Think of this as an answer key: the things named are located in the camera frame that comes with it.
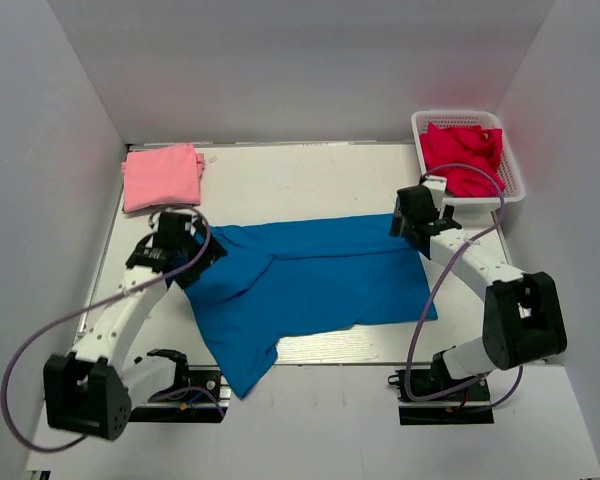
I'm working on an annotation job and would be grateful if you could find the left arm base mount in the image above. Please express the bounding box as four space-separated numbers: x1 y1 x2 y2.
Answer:
130 366 232 424

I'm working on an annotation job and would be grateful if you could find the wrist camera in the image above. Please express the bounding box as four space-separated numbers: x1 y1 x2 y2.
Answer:
394 180 446 226
153 211 192 250

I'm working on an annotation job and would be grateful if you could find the white plastic basket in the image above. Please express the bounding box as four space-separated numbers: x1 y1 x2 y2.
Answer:
411 110 525 211

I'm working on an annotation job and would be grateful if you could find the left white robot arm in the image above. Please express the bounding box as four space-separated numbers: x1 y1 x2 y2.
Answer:
43 233 227 440

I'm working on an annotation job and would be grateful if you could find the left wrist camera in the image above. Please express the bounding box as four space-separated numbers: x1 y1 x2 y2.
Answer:
153 211 192 250

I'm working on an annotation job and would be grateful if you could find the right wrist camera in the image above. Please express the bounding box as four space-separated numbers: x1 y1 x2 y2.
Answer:
394 180 446 226

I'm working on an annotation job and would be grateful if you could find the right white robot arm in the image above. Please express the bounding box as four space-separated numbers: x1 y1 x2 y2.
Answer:
390 207 568 402

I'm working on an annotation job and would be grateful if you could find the blue polo shirt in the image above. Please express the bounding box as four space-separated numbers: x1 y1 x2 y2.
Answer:
185 214 430 398

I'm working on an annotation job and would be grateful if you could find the crumpled red t shirt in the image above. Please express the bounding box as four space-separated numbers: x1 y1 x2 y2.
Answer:
419 123 506 198

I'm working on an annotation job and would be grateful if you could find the folded pink t shirt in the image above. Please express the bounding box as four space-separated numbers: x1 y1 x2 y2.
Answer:
121 144 205 213

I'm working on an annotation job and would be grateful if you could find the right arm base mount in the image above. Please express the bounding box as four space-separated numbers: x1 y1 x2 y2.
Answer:
387 369 494 426

